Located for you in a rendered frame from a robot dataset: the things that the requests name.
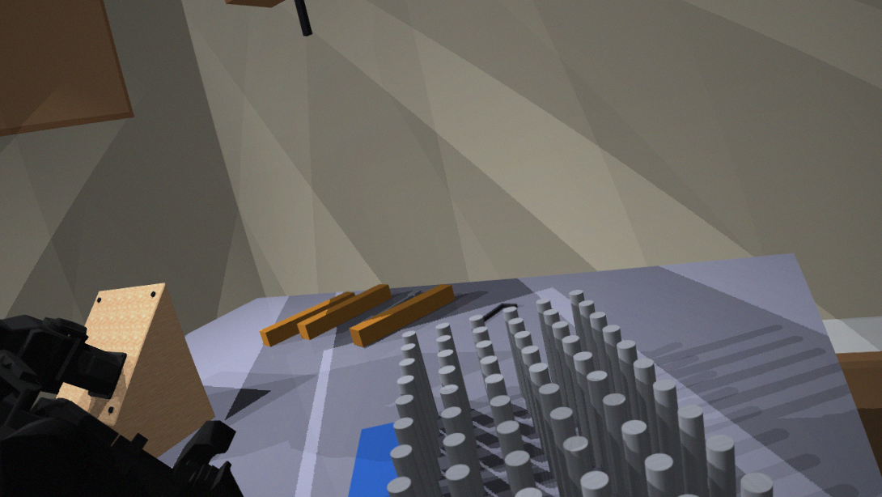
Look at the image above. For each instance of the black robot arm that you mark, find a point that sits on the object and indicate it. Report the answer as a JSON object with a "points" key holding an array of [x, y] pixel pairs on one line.
{"points": [[52, 448]]}

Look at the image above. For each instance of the blue flat strip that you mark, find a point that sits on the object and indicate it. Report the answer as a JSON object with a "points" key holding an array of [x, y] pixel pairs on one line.
{"points": [[373, 467]]}

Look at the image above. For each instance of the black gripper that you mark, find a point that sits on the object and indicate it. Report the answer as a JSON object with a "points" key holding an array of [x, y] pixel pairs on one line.
{"points": [[129, 471]]}

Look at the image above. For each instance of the orange rectangular bar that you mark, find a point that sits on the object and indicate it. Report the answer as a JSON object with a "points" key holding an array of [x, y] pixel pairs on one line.
{"points": [[411, 310], [287, 328], [345, 310]]}

